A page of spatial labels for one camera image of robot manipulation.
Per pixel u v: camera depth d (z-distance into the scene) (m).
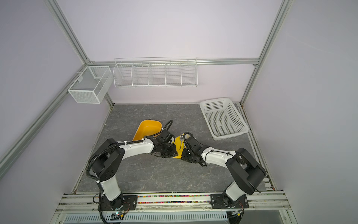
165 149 0.77
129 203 0.74
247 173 0.44
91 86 0.98
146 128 1.05
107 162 0.47
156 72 0.96
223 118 1.10
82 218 0.77
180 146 0.96
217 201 0.73
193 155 0.68
